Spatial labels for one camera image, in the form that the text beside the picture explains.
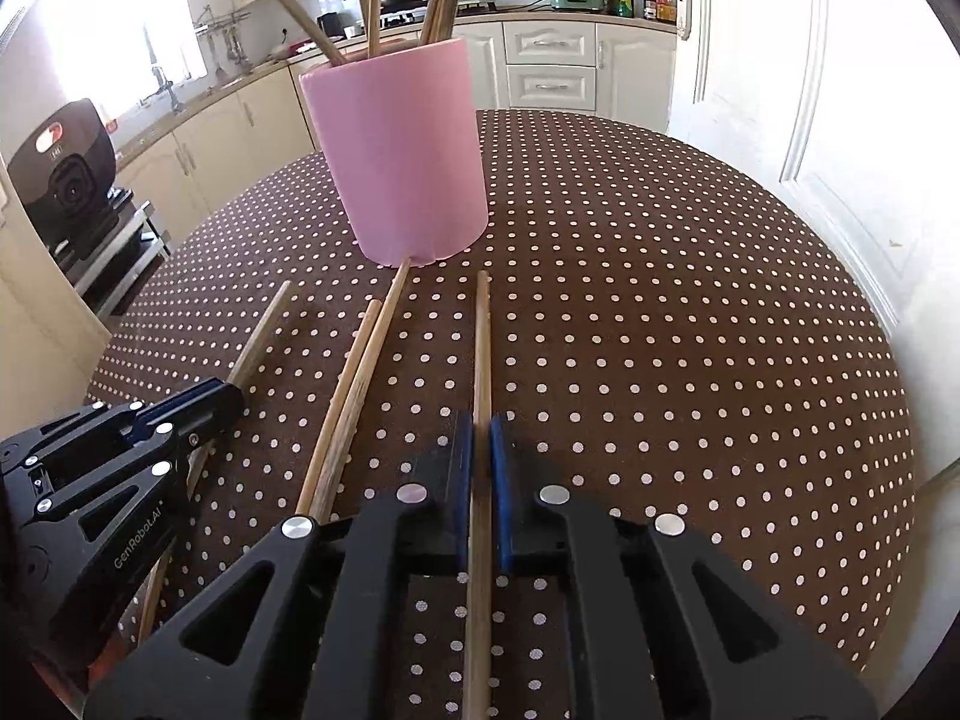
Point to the white door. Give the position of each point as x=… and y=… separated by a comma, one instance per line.
x=787, y=90

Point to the wall utensil rack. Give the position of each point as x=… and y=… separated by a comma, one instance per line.
x=221, y=37

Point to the metal shelf rack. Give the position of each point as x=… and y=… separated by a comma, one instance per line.
x=127, y=255

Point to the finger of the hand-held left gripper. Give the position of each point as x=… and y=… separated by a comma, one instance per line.
x=195, y=405
x=112, y=487

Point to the steel faucet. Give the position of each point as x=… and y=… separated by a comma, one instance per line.
x=165, y=86

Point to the cream lower kitchen cabinets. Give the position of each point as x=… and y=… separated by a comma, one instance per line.
x=555, y=67

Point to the pink cup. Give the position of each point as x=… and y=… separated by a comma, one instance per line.
x=397, y=157

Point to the gas stove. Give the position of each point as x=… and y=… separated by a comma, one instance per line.
x=472, y=10

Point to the brown polka-dot tablecloth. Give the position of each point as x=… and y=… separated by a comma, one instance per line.
x=637, y=315

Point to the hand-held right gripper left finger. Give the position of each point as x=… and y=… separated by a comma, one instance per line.
x=461, y=480

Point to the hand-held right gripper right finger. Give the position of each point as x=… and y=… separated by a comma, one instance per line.
x=502, y=495

